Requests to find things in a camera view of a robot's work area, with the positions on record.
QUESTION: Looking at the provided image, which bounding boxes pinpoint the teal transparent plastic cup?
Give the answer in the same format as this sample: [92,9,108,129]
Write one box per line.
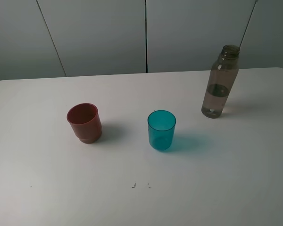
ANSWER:
[147,110,176,151]

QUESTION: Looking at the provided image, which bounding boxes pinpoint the smoky transparent water bottle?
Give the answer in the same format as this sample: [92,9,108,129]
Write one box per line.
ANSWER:
[201,45,240,119]

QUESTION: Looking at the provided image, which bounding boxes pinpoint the red plastic cup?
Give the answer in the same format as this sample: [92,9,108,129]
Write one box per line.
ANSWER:
[67,103,102,144]

